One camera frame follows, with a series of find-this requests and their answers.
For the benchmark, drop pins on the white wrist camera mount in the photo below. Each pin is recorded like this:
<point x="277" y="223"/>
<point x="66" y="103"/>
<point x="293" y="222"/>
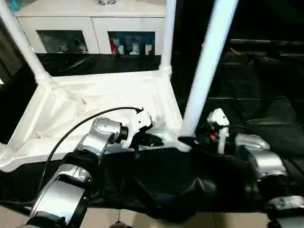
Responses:
<point x="140" y="118"/>
<point x="219" y="118"/>

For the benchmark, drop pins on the black furniture unit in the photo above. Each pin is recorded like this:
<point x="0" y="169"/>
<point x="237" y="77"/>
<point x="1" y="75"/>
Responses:
<point x="273" y="19"/>

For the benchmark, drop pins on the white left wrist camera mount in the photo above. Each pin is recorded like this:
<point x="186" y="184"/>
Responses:
<point x="140" y="118"/>

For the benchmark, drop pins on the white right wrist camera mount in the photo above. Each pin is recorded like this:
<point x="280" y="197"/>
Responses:
<point x="219" y="118"/>

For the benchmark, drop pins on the light blue frame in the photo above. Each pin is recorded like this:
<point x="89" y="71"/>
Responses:
<point x="14" y="3"/>

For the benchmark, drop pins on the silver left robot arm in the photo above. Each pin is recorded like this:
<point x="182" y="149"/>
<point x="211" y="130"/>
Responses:
<point x="99" y="135"/>

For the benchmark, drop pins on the black work mat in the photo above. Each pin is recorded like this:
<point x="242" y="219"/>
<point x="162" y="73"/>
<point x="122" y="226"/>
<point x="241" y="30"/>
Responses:
<point x="178" y="180"/>

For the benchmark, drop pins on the white plastic table top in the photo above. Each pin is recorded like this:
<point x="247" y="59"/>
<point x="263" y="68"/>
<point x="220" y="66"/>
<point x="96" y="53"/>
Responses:
<point x="95" y="95"/>

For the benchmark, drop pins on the white glass-door cabinet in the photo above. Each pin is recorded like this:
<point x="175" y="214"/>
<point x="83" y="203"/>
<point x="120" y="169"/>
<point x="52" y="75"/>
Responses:
<point x="90" y="21"/>

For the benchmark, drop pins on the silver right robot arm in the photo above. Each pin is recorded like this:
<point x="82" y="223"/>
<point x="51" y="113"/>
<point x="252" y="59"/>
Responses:
<point x="266" y="161"/>

